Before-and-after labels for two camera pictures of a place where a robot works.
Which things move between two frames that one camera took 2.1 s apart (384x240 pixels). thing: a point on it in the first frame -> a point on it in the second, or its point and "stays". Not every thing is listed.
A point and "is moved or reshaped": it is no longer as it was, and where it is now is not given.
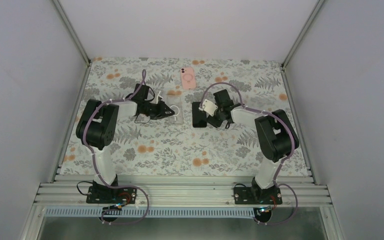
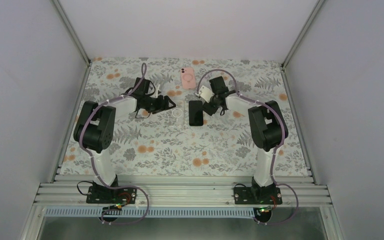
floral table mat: [173, 145] stays
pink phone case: [188, 76] stays
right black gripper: [216, 124] -> [210, 110]
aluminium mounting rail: [179, 191] stays
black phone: [199, 117] is moved or reshaped
